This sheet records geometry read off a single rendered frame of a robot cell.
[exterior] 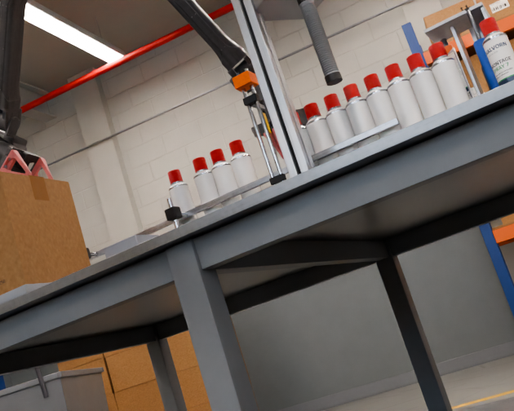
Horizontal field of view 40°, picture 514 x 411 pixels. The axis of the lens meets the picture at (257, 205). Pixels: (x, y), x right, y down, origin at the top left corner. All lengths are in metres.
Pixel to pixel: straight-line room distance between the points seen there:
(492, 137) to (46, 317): 0.94
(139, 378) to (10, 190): 3.57
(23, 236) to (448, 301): 4.67
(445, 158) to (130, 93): 6.06
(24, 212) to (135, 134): 5.33
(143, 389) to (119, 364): 0.25
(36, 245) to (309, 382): 4.76
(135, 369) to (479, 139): 4.21
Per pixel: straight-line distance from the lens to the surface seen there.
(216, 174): 1.77
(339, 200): 1.20
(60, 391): 3.75
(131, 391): 5.16
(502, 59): 1.58
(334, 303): 6.11
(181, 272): 1.33
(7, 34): 1.95
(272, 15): 1.68
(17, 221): 1.64
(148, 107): 6.96
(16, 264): 1.62
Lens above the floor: 0.57
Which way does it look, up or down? 12 degrees up
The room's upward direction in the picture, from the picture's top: 18 degrees counter-clockwise
